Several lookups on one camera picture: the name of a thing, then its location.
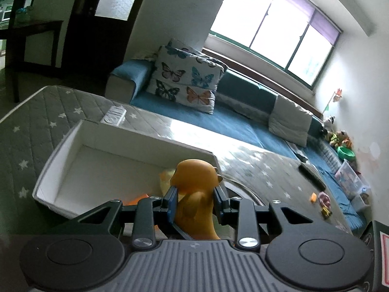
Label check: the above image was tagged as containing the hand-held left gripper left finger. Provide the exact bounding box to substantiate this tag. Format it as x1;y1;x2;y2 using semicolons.
74;185;193;250

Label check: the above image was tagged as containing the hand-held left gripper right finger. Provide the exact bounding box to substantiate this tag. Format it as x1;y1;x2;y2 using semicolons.
212;185;314;251

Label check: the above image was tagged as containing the yellow plush chick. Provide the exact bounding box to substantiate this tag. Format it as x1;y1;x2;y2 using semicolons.
159;170;177;195

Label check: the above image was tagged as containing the large orange rubber animal toy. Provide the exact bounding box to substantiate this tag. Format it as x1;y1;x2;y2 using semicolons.
168;159;224;241

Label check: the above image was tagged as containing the dark cardboard box white inside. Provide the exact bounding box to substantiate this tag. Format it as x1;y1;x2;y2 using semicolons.
32;119;217;221

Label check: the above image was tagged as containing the blue sofa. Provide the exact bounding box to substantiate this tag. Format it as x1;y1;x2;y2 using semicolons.
105;58;365;232

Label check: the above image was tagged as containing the black remote control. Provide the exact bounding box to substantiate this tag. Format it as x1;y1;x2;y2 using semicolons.
299;164;326;190

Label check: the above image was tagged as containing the white sofa cushion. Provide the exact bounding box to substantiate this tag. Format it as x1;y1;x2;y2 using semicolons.
268;94;314;148

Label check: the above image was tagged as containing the butterfly print pillow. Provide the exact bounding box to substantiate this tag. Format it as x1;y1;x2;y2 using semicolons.
167;38;229;73
145;45;224;115

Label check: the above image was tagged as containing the clear plastic storage bin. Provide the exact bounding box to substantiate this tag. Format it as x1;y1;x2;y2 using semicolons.
334;159;371;201

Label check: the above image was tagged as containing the green plastic bowl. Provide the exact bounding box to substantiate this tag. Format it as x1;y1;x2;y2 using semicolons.
337;146;357;161

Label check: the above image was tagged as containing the group of plush toys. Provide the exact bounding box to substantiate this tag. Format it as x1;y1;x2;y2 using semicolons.
318;115;354;150

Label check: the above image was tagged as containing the small white storage box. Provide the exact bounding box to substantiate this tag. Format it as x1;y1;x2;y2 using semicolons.
353;194;372;213

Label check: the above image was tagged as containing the grey star quilted table cover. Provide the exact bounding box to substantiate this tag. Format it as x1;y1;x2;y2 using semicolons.
0;86;370;244

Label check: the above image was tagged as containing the dark wooden door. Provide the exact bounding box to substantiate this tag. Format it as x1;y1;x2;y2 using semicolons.
62;0;154;78

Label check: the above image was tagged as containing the dark wooden desk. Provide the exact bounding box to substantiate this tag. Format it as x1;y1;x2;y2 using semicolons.
6;20;65;104

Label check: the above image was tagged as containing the purple roller blind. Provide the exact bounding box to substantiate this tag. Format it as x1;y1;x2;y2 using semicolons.
260;0;343;47

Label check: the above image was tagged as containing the glass display cabinet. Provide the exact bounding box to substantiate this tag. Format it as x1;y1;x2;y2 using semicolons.
0;0;40;57

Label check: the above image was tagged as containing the paper wall decoration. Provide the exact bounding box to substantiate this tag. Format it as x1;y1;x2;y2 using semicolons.
326;88;345;114

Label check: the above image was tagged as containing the window with green frame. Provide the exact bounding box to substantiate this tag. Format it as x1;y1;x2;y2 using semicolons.
209;0;343;91

